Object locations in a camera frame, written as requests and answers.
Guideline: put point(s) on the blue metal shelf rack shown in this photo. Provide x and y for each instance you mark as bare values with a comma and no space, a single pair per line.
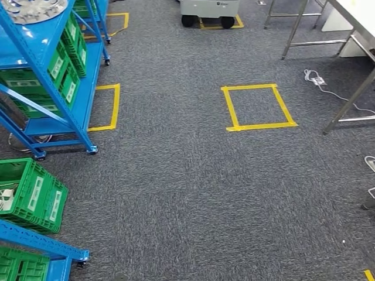
100,15
88,89
44,246

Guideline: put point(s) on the white wheeled machine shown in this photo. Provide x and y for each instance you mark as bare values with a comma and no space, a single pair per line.
209,9

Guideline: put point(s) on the yellow floor tape strip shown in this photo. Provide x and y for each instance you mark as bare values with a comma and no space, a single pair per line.
239,23

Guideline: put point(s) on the yellow floor tape square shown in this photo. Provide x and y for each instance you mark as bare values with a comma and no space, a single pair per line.
122,21

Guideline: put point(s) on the green plastic crate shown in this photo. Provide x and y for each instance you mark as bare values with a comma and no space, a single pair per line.
72,31
82,58
85,7
70,87
57,205
29,186
23,265
57,66

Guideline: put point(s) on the white power adapter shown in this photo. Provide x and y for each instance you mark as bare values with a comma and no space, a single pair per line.
318,81

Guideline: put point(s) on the chrome stool base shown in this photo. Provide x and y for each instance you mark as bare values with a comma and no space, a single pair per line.
17,145

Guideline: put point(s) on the grey plastic wheel cover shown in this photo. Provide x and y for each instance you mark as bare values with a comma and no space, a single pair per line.
32,9

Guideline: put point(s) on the chrome table frame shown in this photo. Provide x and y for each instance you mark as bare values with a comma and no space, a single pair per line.
292,15

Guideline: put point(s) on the chrome workbench frame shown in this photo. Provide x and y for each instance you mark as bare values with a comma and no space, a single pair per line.
345,106

